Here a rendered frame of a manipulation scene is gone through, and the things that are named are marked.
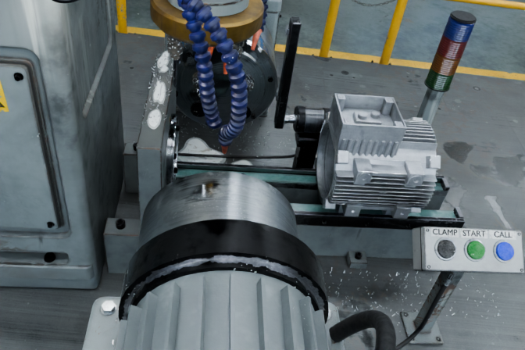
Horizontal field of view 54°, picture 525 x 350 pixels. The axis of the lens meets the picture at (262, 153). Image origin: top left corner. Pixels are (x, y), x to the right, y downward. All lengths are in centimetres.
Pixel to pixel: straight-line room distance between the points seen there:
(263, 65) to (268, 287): 80
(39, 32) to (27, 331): 56
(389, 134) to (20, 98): 62
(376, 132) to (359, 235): 26
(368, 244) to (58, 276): 63
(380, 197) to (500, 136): 77
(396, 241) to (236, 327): 82
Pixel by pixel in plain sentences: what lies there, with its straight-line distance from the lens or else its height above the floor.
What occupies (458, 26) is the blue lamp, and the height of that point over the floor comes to 120.
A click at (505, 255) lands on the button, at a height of 107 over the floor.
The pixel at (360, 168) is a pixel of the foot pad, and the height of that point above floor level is 108.
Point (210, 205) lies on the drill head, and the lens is 72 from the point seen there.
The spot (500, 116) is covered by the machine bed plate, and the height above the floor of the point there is 80.
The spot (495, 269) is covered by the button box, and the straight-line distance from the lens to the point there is 94.
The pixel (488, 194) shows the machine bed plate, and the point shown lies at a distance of 149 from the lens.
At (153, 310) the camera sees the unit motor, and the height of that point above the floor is 133.
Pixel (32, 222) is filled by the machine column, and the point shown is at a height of 100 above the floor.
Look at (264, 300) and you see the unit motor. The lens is 39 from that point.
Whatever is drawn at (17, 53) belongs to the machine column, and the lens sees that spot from 76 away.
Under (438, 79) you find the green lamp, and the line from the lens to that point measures 135.
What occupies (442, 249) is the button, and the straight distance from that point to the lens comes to 89.
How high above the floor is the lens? 168
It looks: 40 degrees down
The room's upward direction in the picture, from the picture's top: 9 degrees clockwise
